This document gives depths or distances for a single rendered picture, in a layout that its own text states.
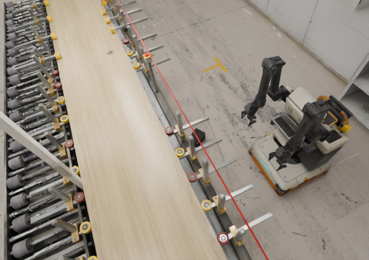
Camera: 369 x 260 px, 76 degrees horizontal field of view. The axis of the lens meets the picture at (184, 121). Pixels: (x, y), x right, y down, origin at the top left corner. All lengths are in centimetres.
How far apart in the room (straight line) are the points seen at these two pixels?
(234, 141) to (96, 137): 171
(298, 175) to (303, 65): 204
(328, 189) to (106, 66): 288
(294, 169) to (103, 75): 233
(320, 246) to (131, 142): 212
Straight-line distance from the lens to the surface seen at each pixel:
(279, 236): 287
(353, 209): 322
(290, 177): 278
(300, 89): 193
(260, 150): 283
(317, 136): 184
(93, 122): 249
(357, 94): 395
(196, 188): 224
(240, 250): 207
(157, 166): 205
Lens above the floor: 274
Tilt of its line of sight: 55 degrees down
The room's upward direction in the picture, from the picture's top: 8 degrees counter-clockwise
